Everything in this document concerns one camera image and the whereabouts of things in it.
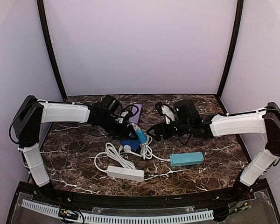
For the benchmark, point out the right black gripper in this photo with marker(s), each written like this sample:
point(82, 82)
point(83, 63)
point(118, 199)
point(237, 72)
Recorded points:
point(162, 130)

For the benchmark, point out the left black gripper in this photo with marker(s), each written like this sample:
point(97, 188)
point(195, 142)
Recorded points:
point(121, 130)

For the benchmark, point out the dark blue cube socket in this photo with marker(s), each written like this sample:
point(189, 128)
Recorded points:
point(133, 144)

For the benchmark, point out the light blue plug adapter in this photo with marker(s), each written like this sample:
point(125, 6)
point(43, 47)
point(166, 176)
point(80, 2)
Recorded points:
point(142, 138)

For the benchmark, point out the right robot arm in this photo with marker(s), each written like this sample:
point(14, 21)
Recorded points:
point(265, 120)

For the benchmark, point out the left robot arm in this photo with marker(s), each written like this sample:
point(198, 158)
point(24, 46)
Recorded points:
point(33, 112)

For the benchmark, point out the purple power strip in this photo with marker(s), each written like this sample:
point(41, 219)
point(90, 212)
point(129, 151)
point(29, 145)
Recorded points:
point(136, 111)

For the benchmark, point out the teal power strip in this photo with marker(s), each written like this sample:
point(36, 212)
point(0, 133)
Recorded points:
point(186, 159)

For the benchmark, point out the white power strip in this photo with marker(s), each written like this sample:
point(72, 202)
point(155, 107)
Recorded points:
point(125, 173)

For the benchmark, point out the left circuit board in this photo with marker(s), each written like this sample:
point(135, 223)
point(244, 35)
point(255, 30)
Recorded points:
point(68, 214)

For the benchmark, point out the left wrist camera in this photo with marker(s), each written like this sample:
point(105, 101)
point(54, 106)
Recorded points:
point(110, 103)

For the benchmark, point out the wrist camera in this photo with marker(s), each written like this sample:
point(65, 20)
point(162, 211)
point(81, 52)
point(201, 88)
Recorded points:
point(110, 103)
point(185, 109)

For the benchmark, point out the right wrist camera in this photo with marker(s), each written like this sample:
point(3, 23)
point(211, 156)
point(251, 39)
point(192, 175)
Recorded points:
point(185, 109)

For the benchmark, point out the black front rail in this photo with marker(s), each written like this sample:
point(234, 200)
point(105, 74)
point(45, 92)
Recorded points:
point(207, 199)

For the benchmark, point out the white slotted cable duct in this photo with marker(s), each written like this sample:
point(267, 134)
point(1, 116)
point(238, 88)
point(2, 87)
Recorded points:
point(112, 216)

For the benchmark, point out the right black frame post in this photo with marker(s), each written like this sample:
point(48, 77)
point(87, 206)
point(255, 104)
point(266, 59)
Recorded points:
point(232, 46)

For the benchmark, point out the black frame post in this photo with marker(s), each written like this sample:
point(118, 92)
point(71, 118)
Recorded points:
point(232, 46)
point(49, 47)

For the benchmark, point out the left black frame post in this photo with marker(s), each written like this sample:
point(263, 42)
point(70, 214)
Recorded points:
point(49, 47)

